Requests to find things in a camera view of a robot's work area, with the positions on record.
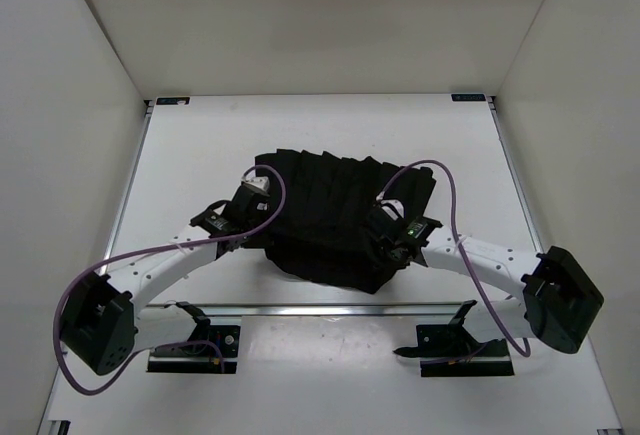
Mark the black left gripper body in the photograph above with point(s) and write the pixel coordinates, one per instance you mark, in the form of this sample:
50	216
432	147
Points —
253	219

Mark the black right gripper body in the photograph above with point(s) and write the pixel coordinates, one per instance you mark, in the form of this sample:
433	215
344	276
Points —
385	248

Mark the black pleated skirt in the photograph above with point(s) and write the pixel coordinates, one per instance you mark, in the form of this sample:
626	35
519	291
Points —
322	201

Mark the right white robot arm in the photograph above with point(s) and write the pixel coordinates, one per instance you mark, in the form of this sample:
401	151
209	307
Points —
549	295

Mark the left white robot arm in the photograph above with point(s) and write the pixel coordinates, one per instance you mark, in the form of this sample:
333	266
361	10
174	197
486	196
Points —
105	319

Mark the left blue table label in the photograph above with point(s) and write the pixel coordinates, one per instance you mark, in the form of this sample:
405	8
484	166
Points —
172	101

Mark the blue table label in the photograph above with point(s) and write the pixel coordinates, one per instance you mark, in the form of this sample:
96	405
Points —
468	97
172	101

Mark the right blue table label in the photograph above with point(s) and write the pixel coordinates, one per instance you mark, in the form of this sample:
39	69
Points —
468	97

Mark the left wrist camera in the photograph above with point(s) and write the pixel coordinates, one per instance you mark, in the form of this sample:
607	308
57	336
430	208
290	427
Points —
257	184

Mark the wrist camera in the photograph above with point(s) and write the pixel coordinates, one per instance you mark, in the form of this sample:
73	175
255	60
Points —
257	184
387	218

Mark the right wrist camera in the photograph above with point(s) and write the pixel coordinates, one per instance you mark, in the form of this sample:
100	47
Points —
387	218

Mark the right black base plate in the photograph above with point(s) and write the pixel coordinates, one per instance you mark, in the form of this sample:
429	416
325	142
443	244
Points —
447	351

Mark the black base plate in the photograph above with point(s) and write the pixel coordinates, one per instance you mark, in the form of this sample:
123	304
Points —
216	353
447	351

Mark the aluminium table rail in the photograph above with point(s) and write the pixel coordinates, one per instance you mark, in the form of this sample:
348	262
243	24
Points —
132	156

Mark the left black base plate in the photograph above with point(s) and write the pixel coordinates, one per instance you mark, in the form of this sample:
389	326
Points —
216	353

